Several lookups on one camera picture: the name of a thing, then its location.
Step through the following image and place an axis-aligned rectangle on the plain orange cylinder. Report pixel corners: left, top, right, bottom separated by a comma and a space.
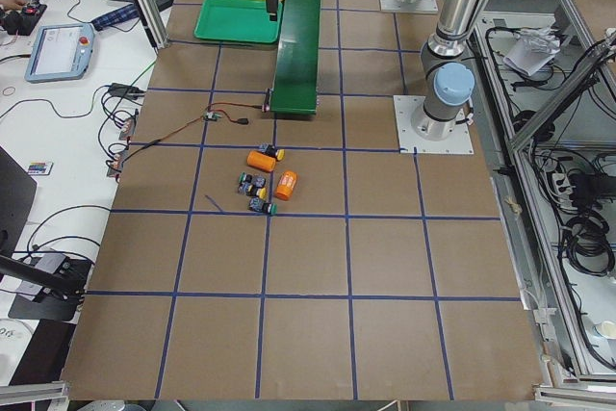
246, 150, 277, 172

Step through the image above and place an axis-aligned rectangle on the orange cylinder labelled 4680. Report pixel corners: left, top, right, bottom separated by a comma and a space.
274, 170, 298, 201

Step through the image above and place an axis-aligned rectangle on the green push button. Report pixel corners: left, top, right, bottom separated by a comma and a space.
238, 172, 252, 193
248, 197, 277, 216

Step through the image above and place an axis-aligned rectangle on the yellow push button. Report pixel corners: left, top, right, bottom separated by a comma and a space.
258, 143, 285, 162
243, 177, 267, 200

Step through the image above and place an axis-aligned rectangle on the green plastic tray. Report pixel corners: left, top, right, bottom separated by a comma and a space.
193, 0, 282, 44

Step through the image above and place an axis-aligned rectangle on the green conveyor belt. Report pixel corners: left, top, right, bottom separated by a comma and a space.
264, 0, 321, 116

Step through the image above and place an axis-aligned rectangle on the black power adapter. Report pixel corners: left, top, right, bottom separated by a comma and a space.
155, 0, 174, 12

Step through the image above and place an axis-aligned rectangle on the small motor controller board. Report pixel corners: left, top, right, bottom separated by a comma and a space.
203, 112, 222, 121

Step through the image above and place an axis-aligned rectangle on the folded blue plaid umbrella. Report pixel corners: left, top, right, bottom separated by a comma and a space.
90, 4, 139, 31

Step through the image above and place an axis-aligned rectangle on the near teach pendant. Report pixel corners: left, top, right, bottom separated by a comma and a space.
24, 23, 94, 84

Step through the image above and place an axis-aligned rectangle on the crumpled white paper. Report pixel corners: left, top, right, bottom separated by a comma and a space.
503, 27, 560, 77

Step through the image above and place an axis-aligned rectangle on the red black power cable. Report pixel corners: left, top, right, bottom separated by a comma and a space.
119, 101, 267, 162

